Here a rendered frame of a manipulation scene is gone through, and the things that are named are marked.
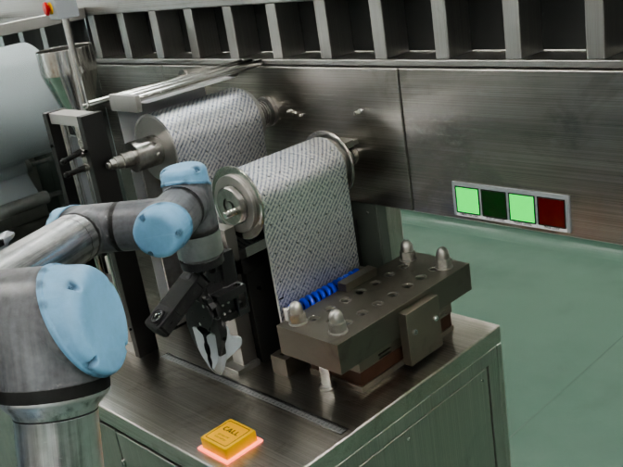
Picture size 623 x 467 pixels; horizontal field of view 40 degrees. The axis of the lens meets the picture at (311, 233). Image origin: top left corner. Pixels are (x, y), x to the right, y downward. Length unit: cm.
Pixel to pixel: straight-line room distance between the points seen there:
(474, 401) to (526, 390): 150
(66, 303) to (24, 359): 7
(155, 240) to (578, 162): 73
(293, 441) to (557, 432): 168
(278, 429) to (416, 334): 32
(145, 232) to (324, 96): 74
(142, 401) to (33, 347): 88
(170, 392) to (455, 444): 58
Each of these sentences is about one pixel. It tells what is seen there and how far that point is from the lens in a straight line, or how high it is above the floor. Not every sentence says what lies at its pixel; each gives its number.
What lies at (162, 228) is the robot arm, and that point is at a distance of 121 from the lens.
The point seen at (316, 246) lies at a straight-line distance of 170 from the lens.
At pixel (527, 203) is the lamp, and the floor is 120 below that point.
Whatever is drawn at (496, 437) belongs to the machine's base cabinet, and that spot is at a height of 65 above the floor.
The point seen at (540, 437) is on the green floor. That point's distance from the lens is 303.
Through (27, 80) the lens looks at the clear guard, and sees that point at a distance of 246.
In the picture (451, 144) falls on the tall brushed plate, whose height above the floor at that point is 129.
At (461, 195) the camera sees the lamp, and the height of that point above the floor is 119.
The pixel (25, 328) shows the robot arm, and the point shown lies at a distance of 87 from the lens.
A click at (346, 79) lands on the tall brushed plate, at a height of 141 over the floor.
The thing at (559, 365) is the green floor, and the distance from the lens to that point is 344.
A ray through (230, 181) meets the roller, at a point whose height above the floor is 130.
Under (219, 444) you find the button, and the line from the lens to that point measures 149.
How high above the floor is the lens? 173
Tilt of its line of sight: 20 degrees down
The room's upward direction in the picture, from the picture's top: 9 degrees counter-clockwise
